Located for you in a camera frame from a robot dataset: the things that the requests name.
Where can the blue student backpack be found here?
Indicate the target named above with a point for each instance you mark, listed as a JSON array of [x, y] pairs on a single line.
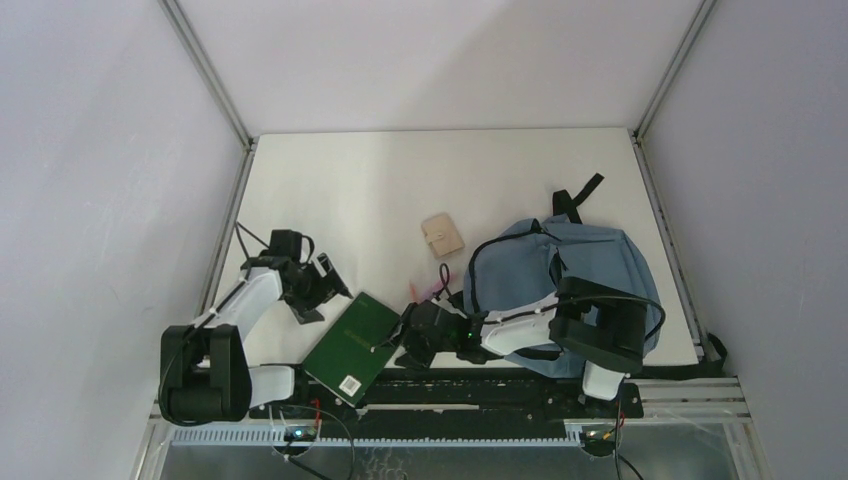
[[528, 260]]

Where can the aluminium frame front rail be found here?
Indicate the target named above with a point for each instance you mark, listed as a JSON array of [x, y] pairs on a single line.
[[698, 403]]

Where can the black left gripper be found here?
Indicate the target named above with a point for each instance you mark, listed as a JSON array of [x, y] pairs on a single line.
[[327, 287]]

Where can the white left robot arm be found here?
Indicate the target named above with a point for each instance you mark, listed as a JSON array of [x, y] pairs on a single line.
[[204, 373]]

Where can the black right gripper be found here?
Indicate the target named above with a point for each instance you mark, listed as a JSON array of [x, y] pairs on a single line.
[[415, 357]]

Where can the dark green book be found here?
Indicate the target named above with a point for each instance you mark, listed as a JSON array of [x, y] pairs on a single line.
[[354, 350]]

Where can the beige snap wallet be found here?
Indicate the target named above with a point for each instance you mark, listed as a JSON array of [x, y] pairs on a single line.
[[442, 236]]

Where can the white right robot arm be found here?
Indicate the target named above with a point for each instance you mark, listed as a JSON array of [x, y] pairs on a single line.
[[606, 328]]

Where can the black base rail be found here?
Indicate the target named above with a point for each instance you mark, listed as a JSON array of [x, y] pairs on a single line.
[[456, 405]]

